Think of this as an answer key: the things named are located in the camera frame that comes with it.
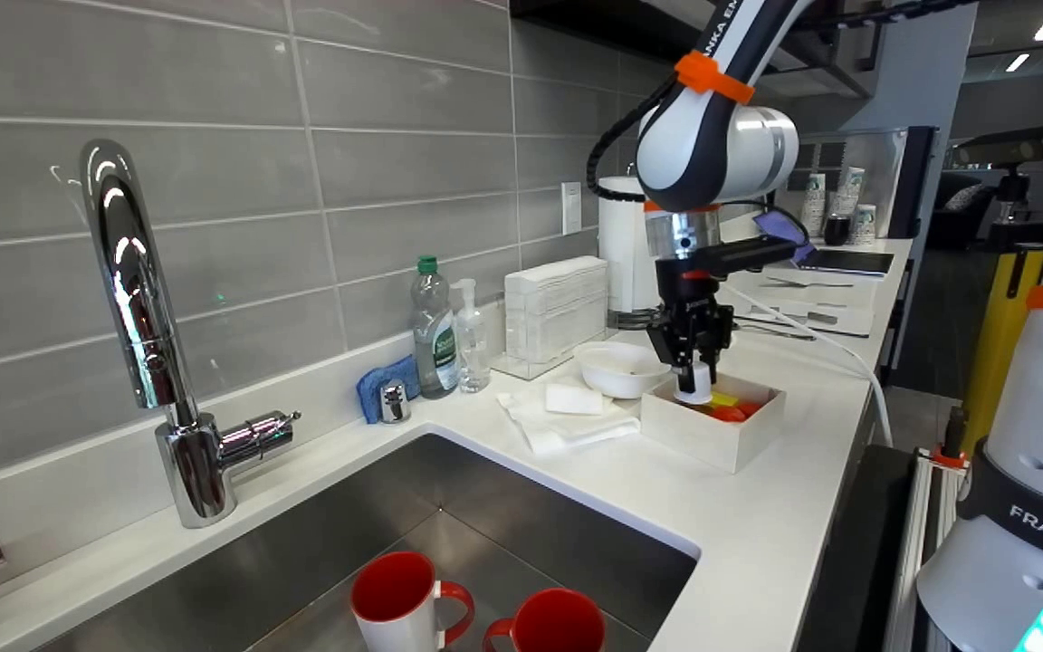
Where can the small white creamer cup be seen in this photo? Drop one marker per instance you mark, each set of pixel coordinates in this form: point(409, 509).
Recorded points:
point(701, 388)

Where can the white square tray box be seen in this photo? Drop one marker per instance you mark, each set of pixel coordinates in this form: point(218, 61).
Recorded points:
point(704, 440)

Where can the blue sponge holder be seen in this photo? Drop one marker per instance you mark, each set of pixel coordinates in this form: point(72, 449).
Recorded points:
point(384, 392)

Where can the green cap dish soap bottle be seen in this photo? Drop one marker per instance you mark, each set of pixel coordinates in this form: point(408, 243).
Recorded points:
point(431, 332)

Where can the red white mug right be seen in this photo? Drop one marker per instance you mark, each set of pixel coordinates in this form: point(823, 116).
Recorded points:
point(548, 622)

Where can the clear pump soap bottle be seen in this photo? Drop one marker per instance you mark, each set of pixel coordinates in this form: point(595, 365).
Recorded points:
point(473, 342)

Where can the orange packet in tray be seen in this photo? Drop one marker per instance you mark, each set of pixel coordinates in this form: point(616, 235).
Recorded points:
point(733, 413)

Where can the white napkin stack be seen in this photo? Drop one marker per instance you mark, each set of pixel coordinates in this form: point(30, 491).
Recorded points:
point(552, 308)

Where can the white bowl near napkins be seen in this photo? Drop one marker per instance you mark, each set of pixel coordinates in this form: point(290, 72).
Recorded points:
point(616, 366)

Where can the red white mug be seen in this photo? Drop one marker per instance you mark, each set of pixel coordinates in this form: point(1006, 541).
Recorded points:
point(403, 608)
point(548, 622)

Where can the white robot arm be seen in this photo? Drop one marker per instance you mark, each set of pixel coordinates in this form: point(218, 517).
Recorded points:
point(692, 144)

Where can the white cloth on counter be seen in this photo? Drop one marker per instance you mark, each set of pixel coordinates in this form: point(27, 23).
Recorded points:
point(560, 418)

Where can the yellow post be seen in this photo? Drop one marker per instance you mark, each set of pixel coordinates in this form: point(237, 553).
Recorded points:
point(1001, 328)

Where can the chrome kitchen faucet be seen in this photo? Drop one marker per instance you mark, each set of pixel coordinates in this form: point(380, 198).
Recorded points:
point(198, 449)

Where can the white paper towel roll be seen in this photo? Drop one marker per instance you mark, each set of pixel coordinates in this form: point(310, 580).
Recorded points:
point(629, 256)

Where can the red white mug left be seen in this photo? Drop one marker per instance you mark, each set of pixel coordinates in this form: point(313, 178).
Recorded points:
point(403, 608)

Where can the wall power outlet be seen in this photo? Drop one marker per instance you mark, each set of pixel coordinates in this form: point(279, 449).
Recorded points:
point(570, 207)

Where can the purple lid open container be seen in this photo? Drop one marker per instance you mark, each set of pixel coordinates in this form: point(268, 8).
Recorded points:
point(805, 256)

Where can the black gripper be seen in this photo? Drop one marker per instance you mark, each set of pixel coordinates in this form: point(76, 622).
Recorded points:
point(689, 320)

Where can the yellow packet in tray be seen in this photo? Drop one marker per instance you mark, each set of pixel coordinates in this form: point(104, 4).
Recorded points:
point(721, 401)

